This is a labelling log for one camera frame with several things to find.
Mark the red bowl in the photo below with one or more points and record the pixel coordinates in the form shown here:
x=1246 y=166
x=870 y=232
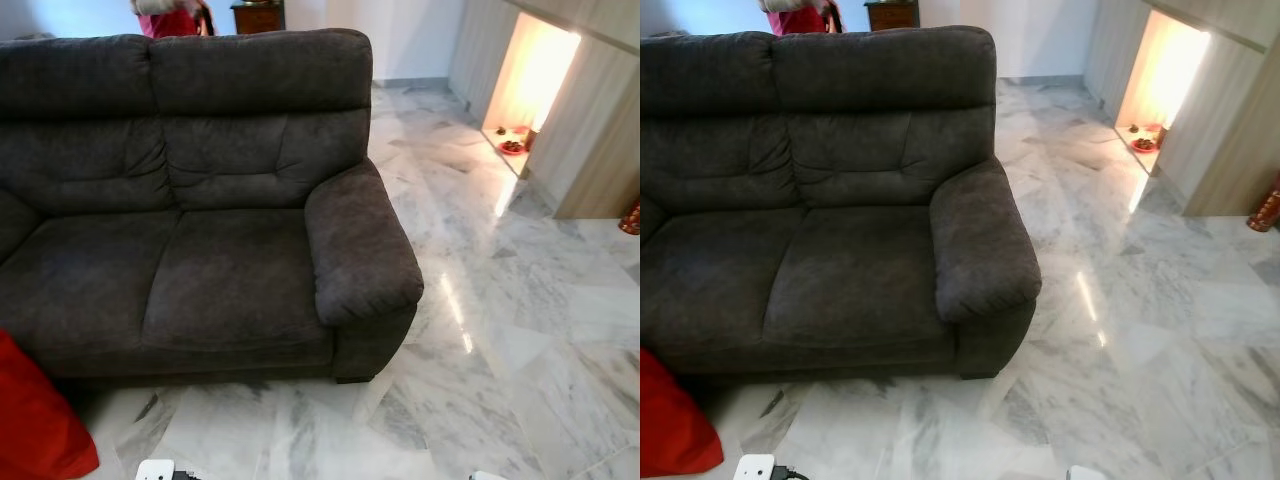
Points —
x=1144 y=145
x=512 y=148

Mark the red-brown carved ornament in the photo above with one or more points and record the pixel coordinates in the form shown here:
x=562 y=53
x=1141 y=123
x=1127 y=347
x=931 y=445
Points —
x=629 y=218
x=1266 y=208

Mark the dark grey fabric two-seat sofa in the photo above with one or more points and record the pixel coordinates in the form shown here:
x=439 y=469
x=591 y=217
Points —
x=200 y=250
x=850 y=250

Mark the light wood wall unit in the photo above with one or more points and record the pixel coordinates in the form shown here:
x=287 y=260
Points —
x=1220 y=130
x=590 y=130

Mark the person in red clothes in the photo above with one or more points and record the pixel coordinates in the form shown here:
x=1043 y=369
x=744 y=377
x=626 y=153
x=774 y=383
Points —
x=800 y=20
x=172 y=22

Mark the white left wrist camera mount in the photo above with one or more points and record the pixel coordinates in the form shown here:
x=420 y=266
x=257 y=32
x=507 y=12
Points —
x=756 y=468
x=154 y=470

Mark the small brown cup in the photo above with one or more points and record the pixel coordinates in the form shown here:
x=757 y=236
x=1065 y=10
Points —
x=1161 y=136
x=530 y=140

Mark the dark wooden cabinet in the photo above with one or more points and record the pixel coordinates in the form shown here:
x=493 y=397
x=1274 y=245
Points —
x=892 y=15
x=258 y=18

